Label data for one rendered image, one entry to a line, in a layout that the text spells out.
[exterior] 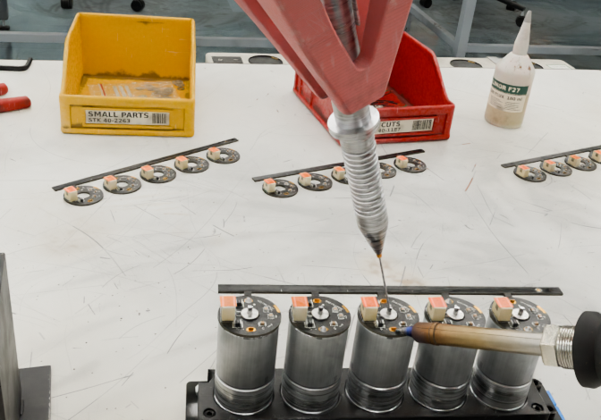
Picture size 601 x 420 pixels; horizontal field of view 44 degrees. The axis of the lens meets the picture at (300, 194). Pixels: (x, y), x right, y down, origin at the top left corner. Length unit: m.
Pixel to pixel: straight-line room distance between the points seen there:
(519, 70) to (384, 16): 0.46
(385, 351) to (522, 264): 0.20
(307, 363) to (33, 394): 0.12
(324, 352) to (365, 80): 0.12
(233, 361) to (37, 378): 0.10
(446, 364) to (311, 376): 0.06
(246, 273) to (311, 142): 0.19
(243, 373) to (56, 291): 0.15
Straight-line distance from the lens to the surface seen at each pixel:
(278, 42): 0.21
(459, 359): 0.31
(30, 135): 0.59
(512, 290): 0.34
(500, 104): 0.67
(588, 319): 0.26
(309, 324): 0.29
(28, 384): 0.36
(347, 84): 0.21
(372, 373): 0.31
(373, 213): 0.25
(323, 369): 0.30
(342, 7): 0.21
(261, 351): 0.29
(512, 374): 0.33
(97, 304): 0.40
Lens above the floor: 1.00
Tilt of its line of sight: 29 degrees down
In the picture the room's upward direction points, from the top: 6 degrees clockwise
